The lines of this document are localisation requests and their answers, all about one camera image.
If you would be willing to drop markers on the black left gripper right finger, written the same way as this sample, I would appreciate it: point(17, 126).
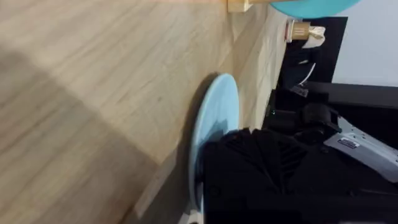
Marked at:
point(314, 174)

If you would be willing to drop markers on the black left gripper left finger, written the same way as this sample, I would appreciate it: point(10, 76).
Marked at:
point(239, 168)

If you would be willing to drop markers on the light blue plate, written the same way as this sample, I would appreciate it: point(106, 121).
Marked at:
point(214, 112)

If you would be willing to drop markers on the tan cylinder with white cloth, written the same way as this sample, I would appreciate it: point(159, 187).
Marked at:
point(301, 31)

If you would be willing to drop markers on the pale wooden block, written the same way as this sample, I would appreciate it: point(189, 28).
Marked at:
point(237, 5)

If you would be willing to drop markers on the teal plate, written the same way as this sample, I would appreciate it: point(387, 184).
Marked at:
point(311, 7)

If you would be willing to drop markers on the black rail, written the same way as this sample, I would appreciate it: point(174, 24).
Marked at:
point(357, 93)

